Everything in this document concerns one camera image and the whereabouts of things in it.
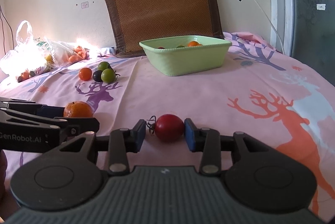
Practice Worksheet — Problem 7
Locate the brown woven seat cushion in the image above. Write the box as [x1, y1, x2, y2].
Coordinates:
[105, 0, 223, 58]

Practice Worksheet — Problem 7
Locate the frosted glass door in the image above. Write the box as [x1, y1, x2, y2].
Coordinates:
[277, 0, 334, 84]

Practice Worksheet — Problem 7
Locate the green tomato back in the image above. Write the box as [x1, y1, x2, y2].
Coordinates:
[97, 61, 111, 71]

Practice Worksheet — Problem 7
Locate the orange tomato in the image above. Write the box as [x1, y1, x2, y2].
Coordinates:
[78, 67, 93, 81]

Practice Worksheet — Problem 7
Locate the pink deer print tablecloth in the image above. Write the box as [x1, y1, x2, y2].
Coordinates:
[1, 33, 334, 221]

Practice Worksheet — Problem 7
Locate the large red tomato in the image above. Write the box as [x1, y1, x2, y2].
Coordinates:
[147, 114, 184, 143]

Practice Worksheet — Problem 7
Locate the white plastic bag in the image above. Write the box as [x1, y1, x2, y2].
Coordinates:
[1, 21, 58, 79]

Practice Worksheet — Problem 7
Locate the dark purple tomato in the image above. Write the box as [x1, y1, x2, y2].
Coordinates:
[92, 70, 103, 82]

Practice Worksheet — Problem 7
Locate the dark wall cable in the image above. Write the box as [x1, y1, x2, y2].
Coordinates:
[0, 5, 15, 55]

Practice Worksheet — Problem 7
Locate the green plastic basin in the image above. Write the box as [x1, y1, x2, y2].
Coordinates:
[139, 35, 232, 77]

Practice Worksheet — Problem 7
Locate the white power cable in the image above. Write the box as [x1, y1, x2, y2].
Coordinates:
[218, 0, 286, 55]

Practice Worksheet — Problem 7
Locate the large orange mandarin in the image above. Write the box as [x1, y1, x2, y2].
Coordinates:
[187, 41, 202, 47]

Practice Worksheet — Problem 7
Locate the clear bag of oranges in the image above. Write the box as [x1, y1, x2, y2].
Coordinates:
[48, 40, 89, 66]

